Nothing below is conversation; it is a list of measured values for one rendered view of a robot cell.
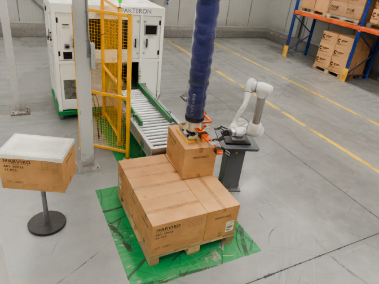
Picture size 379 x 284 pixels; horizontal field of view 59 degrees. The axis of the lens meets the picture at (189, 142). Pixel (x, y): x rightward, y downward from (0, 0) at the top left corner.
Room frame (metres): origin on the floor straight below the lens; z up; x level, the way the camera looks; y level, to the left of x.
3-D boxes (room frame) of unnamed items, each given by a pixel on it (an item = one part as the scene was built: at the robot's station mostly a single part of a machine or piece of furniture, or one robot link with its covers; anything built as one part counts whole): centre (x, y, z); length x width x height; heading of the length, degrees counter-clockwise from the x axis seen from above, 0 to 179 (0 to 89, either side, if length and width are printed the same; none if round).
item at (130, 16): (4.38, 1.28, 1.05); 0.87 x 0.10 x 2.10; 81
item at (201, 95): (3.54, -0.02, 1.67); 0.22 x 0.22 x 1.04
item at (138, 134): (4.71, 1.02, 0.50); 2.31 x 0.05 x 0.19; 29
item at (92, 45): (4.06, 1.32, 1.62); 0.20 x 0.05 x 0.30; 29
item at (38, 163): (2.78, 1.48, 0.82); 0.60 x 0.40 x 0.40; 93
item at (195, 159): (3.54, -0.02, 0.74); 0.60 x 0.40 x 0.40; 25
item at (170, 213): (3.13, 0.11, 0.34); 1.20 x 1.00 x 0.40; 29
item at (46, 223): (2.78, 1.48, 0.31); 0.40 x 0.40 x 0.62
